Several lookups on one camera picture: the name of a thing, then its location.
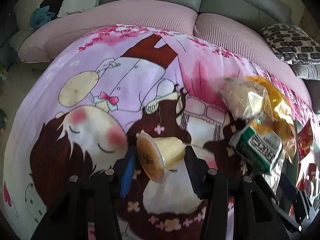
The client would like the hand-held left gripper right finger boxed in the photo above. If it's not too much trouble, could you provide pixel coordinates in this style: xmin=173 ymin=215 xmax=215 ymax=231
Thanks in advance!
xmin=184 ymin=145 xmax=292 ymax=240

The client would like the yellow pudding cup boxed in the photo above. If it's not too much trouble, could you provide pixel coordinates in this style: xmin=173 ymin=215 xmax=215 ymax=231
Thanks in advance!
xmin=136 ymin=132 xmax=186 ymax=182

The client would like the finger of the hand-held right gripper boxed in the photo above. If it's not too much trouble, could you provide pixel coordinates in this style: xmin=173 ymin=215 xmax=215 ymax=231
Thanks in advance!
xmin=279 ymin=172 xmax=310 ymax=222
xmin=259 ymin=176 xmax=304 ymax=233

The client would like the clear bag of bread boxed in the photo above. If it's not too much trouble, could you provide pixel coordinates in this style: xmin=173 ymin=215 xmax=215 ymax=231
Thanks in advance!
xmin=217 ymin=76 xmax=272 ymax=120

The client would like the yellow snack bag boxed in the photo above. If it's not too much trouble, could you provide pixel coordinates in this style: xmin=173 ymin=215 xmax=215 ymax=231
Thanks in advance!
xmin=245 ymin=75 xmax=297 ymax=130

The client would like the printed pink cartoon blanket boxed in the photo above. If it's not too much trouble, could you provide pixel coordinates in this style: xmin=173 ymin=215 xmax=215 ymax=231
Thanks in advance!
xmin=2 ymin=24 xmax=320 ymax=240

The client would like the white tray with teal rim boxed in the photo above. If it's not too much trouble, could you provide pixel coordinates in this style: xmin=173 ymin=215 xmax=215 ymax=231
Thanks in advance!
xmin=292 ymin=119 xmax=320 ymax=205

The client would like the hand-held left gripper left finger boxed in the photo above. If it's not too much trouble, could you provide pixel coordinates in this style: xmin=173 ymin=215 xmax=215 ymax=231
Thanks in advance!
xmin=30 ymin=146 xmax=138 ymax=240

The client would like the green white snack packet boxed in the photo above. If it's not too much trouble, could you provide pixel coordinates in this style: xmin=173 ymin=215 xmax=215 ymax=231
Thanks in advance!
xmin=229 ymin=122 xmax=284 ymax=175

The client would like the dark grey pillow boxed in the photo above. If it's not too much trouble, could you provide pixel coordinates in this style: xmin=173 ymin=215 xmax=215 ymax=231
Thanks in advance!
xmin=292 ymin=61 xmax=320 ymax=79

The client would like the yellow red printed packet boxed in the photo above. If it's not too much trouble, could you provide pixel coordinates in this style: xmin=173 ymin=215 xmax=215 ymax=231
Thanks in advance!
xmin=275 ymin=120 xmax=298 ymax=165

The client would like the teal cloth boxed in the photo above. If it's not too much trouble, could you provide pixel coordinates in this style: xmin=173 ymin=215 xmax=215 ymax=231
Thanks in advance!
xmin=30 ymin=7 xmax=57 ymax=29

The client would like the pink sofa seat cover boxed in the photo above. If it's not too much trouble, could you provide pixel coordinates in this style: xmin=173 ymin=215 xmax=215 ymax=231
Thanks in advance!
xmin=18 ymin=4 xmax=310 ymax=100

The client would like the black white patterned pillow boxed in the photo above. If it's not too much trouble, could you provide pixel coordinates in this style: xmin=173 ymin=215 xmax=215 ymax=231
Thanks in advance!
xmin=259 ymin=24 xmax=320 ymax=66

